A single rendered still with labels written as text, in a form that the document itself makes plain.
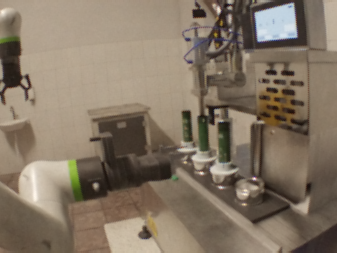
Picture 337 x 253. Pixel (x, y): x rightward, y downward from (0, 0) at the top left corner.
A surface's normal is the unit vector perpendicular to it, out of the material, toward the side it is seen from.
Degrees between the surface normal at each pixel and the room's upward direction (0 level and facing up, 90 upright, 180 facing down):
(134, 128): 90
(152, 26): 90
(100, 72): 90
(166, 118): 90
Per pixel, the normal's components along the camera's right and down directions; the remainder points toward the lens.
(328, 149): 0.35, 0.18
